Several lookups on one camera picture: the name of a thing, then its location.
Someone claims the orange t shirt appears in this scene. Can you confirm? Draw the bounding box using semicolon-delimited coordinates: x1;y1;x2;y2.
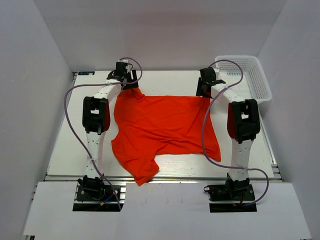
111;88;222;186

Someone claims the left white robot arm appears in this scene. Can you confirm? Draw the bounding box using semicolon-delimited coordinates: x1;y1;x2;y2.
82;57;140;178

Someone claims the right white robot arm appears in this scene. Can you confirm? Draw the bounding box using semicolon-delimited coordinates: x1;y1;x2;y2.
196;67;261;200

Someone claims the blue label sticker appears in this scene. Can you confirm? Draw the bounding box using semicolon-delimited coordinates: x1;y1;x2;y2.
77;71;95;76

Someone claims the white plastic mesh basket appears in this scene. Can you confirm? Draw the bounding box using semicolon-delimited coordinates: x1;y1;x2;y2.
215;55;272;104

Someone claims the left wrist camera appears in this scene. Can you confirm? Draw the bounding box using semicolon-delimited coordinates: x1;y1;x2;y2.
119;59;133;74

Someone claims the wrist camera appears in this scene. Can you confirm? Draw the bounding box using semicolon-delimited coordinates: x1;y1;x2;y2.
119;59;133;74
214;68;221;80

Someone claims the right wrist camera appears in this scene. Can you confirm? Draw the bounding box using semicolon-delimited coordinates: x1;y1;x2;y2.
214;68;221;80

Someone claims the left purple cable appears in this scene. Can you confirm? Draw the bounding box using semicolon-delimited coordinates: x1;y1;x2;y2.
63;56;144;211

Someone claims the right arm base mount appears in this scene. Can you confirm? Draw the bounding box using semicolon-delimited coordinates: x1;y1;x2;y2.
203;178;257;213

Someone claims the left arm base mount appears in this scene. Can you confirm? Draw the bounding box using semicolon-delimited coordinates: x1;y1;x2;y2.
72;175;124;212

